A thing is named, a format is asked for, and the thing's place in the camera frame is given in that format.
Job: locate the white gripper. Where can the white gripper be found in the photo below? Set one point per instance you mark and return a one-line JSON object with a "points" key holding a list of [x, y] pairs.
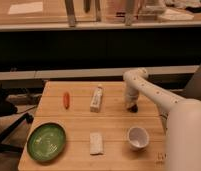
{"points": [[131, 96]]}

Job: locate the black eraser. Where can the black eraser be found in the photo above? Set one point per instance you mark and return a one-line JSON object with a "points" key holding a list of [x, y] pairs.
{"points": [[133, 109]]}

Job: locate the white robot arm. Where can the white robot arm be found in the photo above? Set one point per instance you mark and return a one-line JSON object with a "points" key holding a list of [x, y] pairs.
{"points": [[183, 134]]}

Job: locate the white glue tube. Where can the white glue tube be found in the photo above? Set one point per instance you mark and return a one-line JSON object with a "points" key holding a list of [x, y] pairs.
{"points": [[96, 100]]}

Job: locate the white cup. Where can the white cup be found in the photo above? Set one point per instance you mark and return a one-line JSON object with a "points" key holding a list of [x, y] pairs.
{"points": [[138, 138]]}

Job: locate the orange carrot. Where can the orange carrot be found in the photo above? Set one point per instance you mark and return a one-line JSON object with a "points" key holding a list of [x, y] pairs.
{"points": [[66, 100]]}

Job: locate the green plate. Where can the green plate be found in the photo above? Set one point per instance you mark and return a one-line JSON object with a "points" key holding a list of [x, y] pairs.
{"points": [[46, 142]]}

